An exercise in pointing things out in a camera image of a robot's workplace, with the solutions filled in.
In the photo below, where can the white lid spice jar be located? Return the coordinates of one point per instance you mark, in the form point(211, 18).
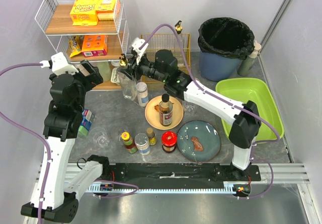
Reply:
point(142, 94)

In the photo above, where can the blue ceramic plate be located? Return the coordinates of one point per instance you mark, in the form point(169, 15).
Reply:
point(208, 137)

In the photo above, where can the small yellow spice bottle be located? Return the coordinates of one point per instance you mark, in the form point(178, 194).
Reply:
point(151, 136)

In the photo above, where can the glass oil bottle gold spout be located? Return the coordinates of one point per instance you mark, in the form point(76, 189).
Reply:
point(177, 50)

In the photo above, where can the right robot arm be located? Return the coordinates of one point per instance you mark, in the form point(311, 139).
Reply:
point(243, 117)

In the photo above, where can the blue green sponge pack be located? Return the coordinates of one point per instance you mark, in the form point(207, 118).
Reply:
point(86, 123)

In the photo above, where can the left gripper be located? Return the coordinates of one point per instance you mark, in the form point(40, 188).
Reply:
point(92, 73)

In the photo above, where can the beige round plate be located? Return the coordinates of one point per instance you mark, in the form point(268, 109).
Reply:
point(152, 116)

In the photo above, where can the yellow cap sauce bottle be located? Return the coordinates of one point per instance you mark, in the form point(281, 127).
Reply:
point(128, 142)

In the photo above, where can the clear glass cup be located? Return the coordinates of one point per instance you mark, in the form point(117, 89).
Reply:
point(189, 108)

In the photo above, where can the yellow sponge pack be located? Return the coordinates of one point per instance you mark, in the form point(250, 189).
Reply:
point(105, 9)

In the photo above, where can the yellow candy bag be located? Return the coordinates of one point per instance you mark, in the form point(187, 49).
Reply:
point(75, 48)

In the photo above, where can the dark soy sauce bottle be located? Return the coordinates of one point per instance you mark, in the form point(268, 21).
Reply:
point(165, 110)

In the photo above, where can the chobani yogurt tub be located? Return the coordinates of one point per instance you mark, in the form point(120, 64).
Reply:
point(115, 76)

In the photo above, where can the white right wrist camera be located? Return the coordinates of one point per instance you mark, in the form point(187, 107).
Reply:
point(138, 47)

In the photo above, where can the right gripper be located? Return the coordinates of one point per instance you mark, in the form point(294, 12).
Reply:
point(133, 64)

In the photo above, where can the red lid sauce jar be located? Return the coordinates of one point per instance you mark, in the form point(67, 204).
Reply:
point(169, 141)

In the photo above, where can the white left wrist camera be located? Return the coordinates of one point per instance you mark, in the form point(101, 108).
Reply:
point(59, 64)

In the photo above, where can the pale green bottle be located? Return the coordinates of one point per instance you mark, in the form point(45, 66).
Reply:
point(105, 70)

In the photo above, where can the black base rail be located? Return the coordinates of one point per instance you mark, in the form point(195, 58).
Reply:
point(175, 176)

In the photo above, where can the yellow snack box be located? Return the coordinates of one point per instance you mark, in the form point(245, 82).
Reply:
point(83, 13)

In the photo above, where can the clear plastic cup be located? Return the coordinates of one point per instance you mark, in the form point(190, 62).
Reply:
point(116, 134)
point(98, 135)

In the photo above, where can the blue trash bin black bag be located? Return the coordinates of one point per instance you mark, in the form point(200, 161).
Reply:
point(224, 42)

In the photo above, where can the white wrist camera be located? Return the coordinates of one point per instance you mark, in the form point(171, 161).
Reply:
point(59, 64)
point(138, 47)

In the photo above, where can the grey green pump bottle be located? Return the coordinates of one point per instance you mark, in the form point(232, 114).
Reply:
point(247, 64)

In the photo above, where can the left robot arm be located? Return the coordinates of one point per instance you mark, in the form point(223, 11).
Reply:
point(54, 200)

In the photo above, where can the orange cardboard box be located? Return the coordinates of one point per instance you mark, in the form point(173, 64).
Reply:
point(94, 45)

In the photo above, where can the yellow wire basket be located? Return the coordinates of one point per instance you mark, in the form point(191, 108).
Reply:
point(151, 42)

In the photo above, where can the white wire shelf rack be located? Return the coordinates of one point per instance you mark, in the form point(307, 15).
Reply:
point(55, 22)

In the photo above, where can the white lid container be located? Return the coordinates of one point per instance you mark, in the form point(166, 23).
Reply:
point(115, 63)

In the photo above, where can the green plastic tray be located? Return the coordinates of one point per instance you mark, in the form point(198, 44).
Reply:
point(256, 90)

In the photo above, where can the brown food piece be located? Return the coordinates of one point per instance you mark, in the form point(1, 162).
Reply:
point(197, 145)

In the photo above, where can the silver lid spice jar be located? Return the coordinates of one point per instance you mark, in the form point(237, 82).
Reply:
point(142, 143)

